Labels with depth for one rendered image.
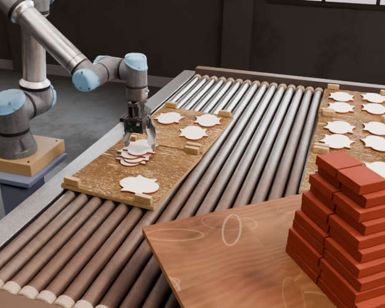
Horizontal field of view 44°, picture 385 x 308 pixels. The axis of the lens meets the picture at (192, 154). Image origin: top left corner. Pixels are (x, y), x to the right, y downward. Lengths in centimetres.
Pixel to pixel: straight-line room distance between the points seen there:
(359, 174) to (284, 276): 28
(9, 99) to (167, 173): 63
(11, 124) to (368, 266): 134
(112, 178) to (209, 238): 58
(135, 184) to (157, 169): 14
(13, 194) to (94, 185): 44
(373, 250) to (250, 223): 37
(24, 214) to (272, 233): 77
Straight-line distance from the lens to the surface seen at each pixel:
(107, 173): 170
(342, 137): 206
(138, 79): 165
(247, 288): 105
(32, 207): 159
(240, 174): 173
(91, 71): 159
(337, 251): 101
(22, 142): 190
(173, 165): 173
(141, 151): 176
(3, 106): 185
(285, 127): 216
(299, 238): 110
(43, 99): 195
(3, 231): 151
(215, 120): 211
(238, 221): 125
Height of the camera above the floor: 173
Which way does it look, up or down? 26 degrees down
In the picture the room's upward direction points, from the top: 1 degrees clockwise
